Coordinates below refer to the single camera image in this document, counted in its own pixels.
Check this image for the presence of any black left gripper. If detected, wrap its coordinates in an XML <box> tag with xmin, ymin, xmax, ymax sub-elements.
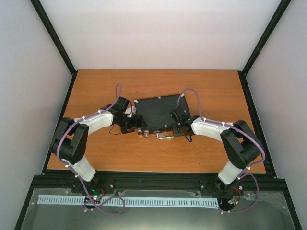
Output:
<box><xmin>117</xmin><ymin>115</ymin><xmax>148</xmax><ymax>135</ymax></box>

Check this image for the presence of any black poker set case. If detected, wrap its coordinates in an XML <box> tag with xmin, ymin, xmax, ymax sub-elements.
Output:
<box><xmin>134</xmin><ymin>94</ymin><xmax>190</xmax><ymax>139</ymax></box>

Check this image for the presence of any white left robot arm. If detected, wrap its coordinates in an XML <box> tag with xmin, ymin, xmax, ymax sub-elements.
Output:
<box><xmin>49</xmin><ymin>97</ymin><xmax>147</xmax><ymax>193</ymax></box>

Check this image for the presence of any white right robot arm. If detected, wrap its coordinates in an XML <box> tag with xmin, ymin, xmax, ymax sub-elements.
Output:
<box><xmin>170</xmin><ymin>106</ymin><xmax>266</xmax><ymax>194</ymax></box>

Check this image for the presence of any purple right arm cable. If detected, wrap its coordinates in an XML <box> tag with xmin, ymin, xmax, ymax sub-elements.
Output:
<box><xmin>176</xmin><ymin>88</ymin><xmax>266</xmax><ymax>214</ymax></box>

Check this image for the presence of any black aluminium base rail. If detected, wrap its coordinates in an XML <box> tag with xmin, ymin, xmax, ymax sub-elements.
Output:
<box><xmin>31</xmin><ymin>170</ymin><xmax>288</xmax><ymax>198</ymax></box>

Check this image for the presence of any light blue cable duct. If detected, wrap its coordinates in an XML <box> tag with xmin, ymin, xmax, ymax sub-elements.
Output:
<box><xmin>37</xmin><ymin>195</ymin><xmax>219</xmax><ymax>209</ymax></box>

